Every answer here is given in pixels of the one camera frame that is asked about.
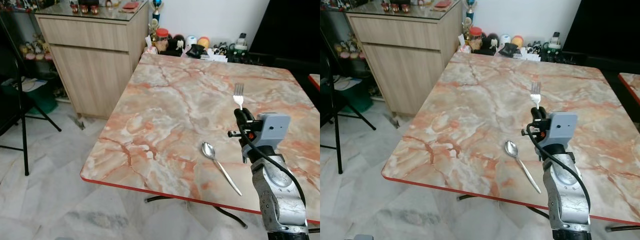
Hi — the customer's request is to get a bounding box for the silver white-handled fork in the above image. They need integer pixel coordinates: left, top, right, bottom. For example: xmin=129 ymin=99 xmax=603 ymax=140
xmin=233 ymin=83 xmax=245 ymax=111
xmin=530 ymin=81 xmax=543 ymax=110

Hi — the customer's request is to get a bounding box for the black folding chair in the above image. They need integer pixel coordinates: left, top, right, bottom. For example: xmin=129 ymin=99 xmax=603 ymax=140
xmin=320 ymin=49 xmax=377 ymax=175
xmin=0 ymin=14 xmax=64 ymax=177

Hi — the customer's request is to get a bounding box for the silver metal spoon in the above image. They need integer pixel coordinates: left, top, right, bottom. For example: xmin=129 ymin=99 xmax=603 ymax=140
xmin=201 ymin=141 xmax=244 ymax=197
xmin=504 ymin=140 xmax=543 ymax=195

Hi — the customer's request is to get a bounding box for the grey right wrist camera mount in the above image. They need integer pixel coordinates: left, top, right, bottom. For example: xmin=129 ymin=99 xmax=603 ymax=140
xmin=248 ymin=113 xmax=292 ymax=151
xmin=546 ymin=111 xmax=579 ymax=150

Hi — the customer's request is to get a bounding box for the black plush toy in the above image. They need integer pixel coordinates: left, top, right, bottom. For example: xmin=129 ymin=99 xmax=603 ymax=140
xmin=167 ymin=34 xmax=186 ymax=57
xmin=482 ymin=33 xmax=500 ymax=55

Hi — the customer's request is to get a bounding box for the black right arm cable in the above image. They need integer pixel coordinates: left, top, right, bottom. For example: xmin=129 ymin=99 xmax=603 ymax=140
xmin=237 ymin=122 xmax=307 ymax=207
xmin=525 ymin=122 xmax=593 ymax=212

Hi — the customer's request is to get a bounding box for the red-lidded glass jar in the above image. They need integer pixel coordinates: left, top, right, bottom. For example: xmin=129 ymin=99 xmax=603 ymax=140
xmin=154 ymin=28 xmax=170 ymax=54
xmin=468 ymin=26 xmax=484 ymax=52

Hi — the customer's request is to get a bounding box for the light wooden cabinet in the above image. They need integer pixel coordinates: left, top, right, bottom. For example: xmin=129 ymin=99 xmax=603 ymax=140
xmin=345 ymin=0 xmax=464 ymax=117
xmin=34 ymin=0 xmax=151 ymax=120

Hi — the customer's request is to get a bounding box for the green storage box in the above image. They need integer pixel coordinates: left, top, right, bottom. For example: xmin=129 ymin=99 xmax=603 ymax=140
xmin=0 ymin=76 xmax=59 ymax=115
xmin=331 ymin=75 xmax=374 ymax=114

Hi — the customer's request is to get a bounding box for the black metal table leg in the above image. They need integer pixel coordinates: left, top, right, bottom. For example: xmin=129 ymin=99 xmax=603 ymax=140
xmin=455 ymin=193 xmax=552 ymax=222
xmin=144 ymin=194 xmax=249 ymax=230

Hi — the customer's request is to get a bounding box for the dark bottle with white cap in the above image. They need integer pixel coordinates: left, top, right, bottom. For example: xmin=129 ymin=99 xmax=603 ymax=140
xmin=547 ymin=31 xmax=564 ymax=63
xmin=234 ymin=32 xmax=250 ymax=64

